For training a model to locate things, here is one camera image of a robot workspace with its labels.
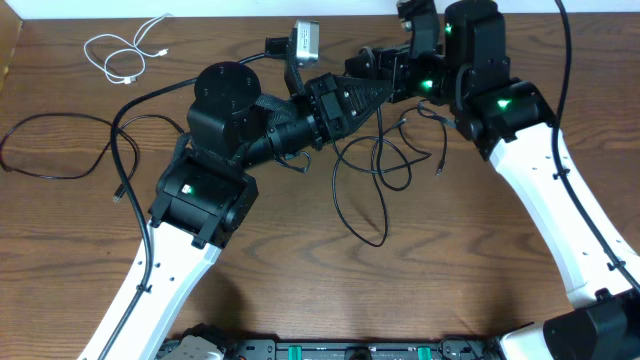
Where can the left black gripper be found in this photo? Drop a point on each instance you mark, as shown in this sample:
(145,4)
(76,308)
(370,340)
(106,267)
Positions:
(328,90)

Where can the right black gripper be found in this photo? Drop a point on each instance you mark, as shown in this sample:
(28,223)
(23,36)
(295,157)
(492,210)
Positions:
(397,60)

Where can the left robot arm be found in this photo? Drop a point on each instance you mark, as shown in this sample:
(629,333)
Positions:
(206,191)

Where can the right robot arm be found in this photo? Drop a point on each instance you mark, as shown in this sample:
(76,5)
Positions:
(459,59)

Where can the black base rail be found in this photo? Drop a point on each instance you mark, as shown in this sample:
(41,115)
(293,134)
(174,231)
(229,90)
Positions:
(208,342)

